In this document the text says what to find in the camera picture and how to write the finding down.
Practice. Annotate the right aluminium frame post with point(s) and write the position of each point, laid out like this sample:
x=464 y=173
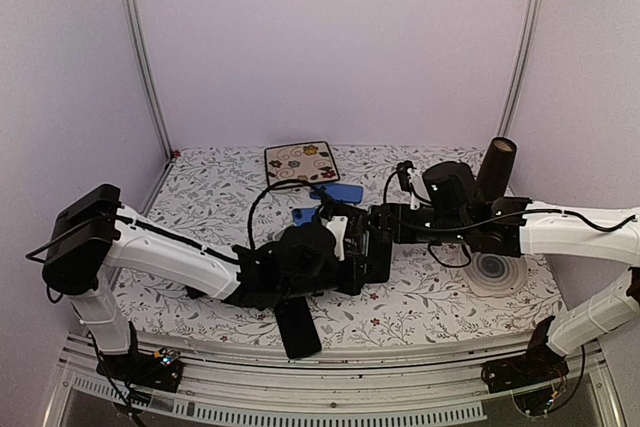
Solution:
x=531 y=15

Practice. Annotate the black phone on gooseneck stand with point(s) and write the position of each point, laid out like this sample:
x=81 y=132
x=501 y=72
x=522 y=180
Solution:
x=356 y=216

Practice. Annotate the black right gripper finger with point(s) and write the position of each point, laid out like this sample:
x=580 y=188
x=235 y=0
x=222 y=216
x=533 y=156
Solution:
x=382 y=236
x=384 y=215

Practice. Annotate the aluminium front rail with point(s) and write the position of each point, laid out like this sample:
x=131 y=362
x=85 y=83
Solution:
x=227 y=384

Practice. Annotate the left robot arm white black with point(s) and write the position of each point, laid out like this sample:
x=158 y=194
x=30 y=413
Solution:
x=98 y=231

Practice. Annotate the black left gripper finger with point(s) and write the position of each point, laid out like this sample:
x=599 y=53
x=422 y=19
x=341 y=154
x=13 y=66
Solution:
x=357 y=236
x=376 y=268

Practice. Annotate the black phone front edge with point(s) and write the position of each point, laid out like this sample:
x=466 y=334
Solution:
x=297 y=329

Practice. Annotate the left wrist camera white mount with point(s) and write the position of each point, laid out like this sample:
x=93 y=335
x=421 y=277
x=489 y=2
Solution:
x=339 y=232

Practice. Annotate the round swirl ceramic plate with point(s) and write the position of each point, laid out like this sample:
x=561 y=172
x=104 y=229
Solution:
x=490 y=275

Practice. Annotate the blue phone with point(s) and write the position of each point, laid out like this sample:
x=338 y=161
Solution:
x=337 y=193
x=304 y=216

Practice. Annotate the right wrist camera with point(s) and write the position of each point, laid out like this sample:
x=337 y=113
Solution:
x=411 y=182

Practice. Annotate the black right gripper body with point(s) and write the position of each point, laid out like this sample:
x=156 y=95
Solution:
x=417 y=234

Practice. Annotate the blue phone far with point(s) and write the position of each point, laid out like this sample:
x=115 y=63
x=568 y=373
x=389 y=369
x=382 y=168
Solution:
x=337 y=193

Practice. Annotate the aluminium frame post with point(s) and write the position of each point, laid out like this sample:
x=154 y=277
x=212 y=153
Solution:
x=135 y=27
x=531 y=15

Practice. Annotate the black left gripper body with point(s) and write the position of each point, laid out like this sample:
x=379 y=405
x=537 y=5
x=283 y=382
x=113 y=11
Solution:
x=346 y=285

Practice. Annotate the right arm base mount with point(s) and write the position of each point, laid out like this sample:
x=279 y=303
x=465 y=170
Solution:
x=536 y=365

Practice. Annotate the dark brown cylinder cup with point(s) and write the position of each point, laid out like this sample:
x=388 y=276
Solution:
x=496 y=168

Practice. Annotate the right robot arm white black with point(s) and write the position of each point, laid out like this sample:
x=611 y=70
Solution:
x=448 y=206

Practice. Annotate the blue phone near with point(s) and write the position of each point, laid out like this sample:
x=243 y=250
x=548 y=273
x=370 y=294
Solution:
x=304 y=216

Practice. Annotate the left aluminium frame post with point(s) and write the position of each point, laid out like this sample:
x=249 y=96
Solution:
x=135 y=27

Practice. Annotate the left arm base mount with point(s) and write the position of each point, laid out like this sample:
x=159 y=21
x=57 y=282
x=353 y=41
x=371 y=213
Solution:
x=161 y=370

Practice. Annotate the black gooseneck round-base phone stand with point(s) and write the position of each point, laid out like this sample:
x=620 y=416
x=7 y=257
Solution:
x=329 y=210

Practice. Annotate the square floral ceramic plate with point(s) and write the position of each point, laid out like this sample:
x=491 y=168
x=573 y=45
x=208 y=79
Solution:
x=311 y=161

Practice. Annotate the black wedge phone stand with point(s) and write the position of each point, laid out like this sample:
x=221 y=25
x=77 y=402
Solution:
x=196 y=294

